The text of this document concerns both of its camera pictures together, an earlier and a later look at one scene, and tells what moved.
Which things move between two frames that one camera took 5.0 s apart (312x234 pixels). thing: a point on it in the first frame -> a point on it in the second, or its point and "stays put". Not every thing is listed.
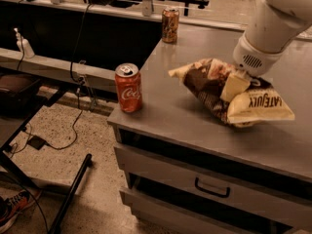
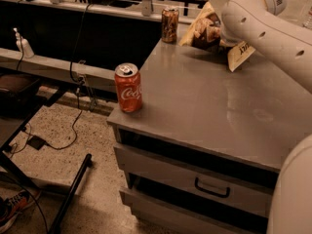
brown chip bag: (258, 102) -> (205, 32)
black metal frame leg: (70, 195) stays put
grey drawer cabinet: (191, 173) stays put
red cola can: (129, 87) stays put
